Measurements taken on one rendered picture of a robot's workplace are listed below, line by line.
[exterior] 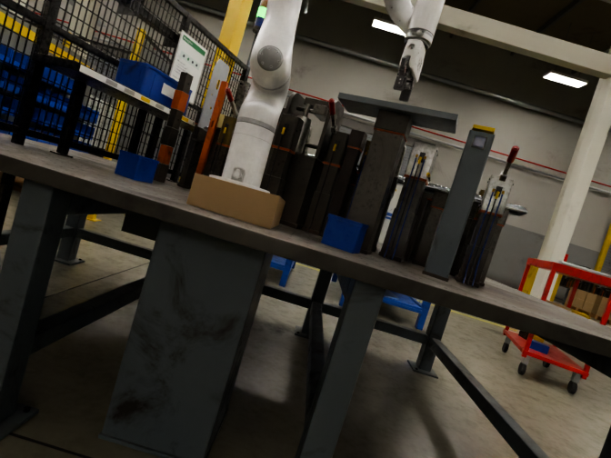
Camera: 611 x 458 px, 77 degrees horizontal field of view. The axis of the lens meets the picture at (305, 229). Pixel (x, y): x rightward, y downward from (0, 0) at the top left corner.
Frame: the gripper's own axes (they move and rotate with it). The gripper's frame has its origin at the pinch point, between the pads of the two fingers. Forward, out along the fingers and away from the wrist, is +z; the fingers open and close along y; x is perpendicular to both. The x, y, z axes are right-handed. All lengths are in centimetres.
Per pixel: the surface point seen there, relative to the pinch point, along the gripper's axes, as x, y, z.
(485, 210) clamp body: -33.5, 15.8, 27.6
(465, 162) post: -25.0, -1.2, 17.4
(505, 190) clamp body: -37.4, 15.8, 19.8
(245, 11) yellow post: 133, 71, -61
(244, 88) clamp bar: 69, 11, 4
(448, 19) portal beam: 76, 340, -213
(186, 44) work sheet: 126, 29, -18
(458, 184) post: -25.0, -1.2, 24.2
